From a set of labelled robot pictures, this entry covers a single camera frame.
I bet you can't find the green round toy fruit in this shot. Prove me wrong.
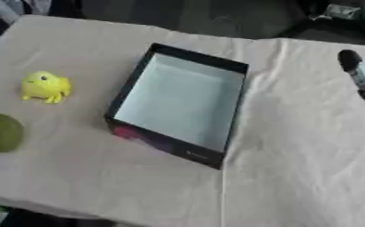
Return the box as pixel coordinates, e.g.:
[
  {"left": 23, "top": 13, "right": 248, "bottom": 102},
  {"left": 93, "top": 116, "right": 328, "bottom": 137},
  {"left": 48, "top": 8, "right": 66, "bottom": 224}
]
[{"left": 0, "top": 113, "right": 27, "bottom": 153}]

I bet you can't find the black box with white inside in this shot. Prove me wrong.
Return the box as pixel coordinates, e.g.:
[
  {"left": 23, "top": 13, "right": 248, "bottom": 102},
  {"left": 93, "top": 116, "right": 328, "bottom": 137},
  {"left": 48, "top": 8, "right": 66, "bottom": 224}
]
[{"left": 103, "top": 42, "right": 251, "bottom": 170}]

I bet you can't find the yellow toy frog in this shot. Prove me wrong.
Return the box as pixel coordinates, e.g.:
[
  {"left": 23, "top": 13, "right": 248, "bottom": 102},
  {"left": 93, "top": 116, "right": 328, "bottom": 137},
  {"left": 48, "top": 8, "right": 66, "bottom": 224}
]
[{"left": 19, "top": 70, "right": 73, "bottom": 105}]

